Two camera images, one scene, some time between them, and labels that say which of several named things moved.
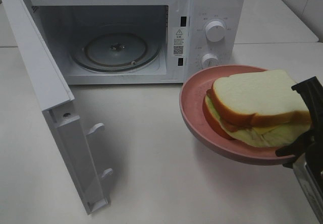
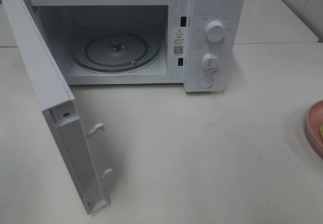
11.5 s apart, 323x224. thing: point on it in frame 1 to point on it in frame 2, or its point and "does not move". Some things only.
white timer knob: x=209 y=60 does not move
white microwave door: x=55 y=99 does not move
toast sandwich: x=260 y=108 to x=321 y=129
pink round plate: x=192 y=94 to x=313 y=121
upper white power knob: x=215 y=31 does not move
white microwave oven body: x=140 y=33 does not move
